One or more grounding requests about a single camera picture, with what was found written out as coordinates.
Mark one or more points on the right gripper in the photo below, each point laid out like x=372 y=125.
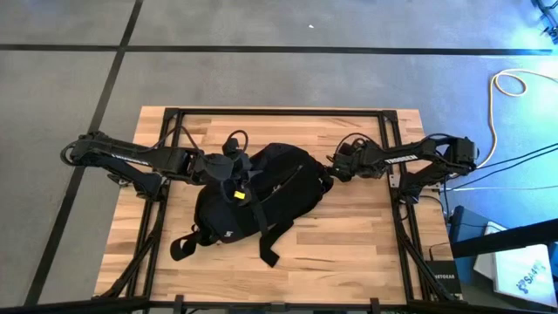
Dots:
x=351 y=161

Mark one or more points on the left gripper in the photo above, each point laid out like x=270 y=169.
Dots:
x=226 y=170

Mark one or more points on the black backpack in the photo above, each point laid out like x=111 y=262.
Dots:
x=270 y=192

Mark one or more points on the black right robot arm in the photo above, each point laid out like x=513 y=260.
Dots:
x=418 y=159

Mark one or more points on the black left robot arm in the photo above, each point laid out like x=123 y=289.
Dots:
x=131 y=159

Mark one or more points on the black netgear box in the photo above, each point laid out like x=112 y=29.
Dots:
x=444 y=277

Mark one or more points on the black slanted beam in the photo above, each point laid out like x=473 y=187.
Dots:
x=505 y=237

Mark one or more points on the white box blue print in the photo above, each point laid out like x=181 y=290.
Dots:
x=519 y=275

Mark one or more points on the black equipment stand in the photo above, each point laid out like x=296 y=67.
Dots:
x=547 y=17

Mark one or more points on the black metal table frame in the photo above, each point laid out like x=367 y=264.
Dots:
x=279 y=112

